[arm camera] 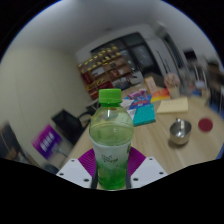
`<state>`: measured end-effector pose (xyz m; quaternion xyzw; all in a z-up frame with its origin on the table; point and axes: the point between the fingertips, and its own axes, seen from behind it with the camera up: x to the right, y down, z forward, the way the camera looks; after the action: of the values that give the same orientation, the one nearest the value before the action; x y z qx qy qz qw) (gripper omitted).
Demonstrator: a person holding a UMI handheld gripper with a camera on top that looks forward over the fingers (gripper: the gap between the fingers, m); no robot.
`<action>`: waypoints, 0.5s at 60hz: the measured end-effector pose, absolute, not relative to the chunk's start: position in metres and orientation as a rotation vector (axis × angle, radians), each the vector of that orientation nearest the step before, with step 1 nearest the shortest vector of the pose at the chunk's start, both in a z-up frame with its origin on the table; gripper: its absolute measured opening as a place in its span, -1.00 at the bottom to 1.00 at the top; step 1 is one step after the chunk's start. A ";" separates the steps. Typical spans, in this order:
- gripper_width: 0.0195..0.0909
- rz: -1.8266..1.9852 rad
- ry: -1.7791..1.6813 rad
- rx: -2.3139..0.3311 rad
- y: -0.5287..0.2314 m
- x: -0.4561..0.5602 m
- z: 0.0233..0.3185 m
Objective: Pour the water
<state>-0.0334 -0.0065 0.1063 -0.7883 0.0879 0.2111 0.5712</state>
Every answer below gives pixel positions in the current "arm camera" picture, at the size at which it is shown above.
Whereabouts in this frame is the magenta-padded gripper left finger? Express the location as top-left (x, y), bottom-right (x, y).
top-left (55, 148), bottom-right (99, 189)

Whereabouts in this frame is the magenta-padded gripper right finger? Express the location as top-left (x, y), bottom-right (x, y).
top-left (125, 146), bottom-right (168, 189)

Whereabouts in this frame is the green drink bottle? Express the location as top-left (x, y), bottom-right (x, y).
top-left (88, 88), bottom-right (135, 191)

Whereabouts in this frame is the purple sign board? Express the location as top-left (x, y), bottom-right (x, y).
top-left (31, 124), bottom-right (63, 160)

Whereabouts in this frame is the small steel cup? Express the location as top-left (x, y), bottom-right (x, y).
top-left (169, 118), bottom-right (193, 146)

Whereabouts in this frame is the black office chair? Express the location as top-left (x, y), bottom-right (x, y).
top-left (51, 108), bottom-right (93, 145)

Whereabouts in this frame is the teal notebook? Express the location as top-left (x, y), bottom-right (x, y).
top-left (132, 103), bottom-right (157, 128)

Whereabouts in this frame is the yellow notebook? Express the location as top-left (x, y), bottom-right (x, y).
top-left (156, 97), bottom-right (189, 115)

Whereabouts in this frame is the blue printed book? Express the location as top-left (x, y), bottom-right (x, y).
top-left (129, 96), bottom-right (151, 110)

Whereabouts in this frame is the orange book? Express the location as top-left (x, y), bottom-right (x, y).
top-left (149, 87), bottom-right (171, 104)

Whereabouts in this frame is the brown cardboard box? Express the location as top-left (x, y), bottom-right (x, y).
top-left (143, 75), bottom-right (158, 94)

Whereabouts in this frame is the wrapped flower bouquet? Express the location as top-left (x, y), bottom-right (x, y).
top-left (163, 73), bottom-right (181, 99)

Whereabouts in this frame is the wooden shelf unit with trophies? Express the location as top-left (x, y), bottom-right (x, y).
top-left (77, 43), bottom-right (134, 100)

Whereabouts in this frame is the white wall air conditioner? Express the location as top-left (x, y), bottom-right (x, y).
top-left (154, 21), bottom-right (168, 38)

